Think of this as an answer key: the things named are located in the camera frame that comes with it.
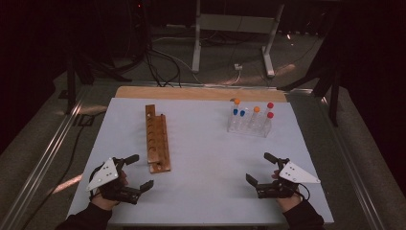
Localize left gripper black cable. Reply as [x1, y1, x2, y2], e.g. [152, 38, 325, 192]
[88, 166, 106, 200]

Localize clear acrylic tube rack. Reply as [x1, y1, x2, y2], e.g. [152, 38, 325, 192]
[227, 106, 273, 139]

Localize blue cap test tube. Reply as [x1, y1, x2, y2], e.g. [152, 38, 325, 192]
[237, 109, 247, 131]
[230, 108, 239, 131]

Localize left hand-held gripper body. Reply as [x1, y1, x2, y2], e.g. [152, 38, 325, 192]
[85, 156, 142, 205]

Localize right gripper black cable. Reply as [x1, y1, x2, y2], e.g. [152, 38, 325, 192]
[296, 183, 311, 201]

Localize long black floor cable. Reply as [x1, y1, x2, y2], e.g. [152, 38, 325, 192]
[18, 109, 108, 230]

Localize black floor cable bundle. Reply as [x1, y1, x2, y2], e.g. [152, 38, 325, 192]
[140, 32, 183, 89]

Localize aluminium floor rail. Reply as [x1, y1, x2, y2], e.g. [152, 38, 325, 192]
[0, 85, 94, 230]
[319, 95, 387, 230]

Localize white table mat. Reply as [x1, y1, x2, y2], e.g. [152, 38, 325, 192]
[66, 97, 335, 226]

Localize person's right hand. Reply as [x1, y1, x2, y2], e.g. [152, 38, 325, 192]
[271, 169, 305, 213]

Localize person's left hand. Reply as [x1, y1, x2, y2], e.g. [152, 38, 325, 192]
[91, 171, 129, 212]

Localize black metal stand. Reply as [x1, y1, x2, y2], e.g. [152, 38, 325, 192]
[277, 32, 344, 127]
[56, 47, 132, 116]

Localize grey metal desk frame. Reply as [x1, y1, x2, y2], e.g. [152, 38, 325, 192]
[191, 0, 285, 79]

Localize black cables under desk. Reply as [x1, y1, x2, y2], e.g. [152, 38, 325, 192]
[204, 32, 259, 47]

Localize wooden tube rack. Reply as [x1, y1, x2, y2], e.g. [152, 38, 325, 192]
[145, 103, 171, 174]

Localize orange cap test tube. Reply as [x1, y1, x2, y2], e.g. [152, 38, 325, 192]
[229, 98, 241, 128]
[249, 105, 261, 130]

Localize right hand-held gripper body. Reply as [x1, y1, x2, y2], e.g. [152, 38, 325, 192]
[255, 157, 322, 199]

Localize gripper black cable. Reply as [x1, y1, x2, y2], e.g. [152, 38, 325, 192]
[88, 166, 106, 200]
[296, 183, 311, 201]

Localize white power cable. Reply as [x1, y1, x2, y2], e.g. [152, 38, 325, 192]
[223, 70, 242, 86]

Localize red cap test tube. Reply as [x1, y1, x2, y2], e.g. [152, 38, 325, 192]
[262, 102, 275, 127]
[261, 111, 275, 135]

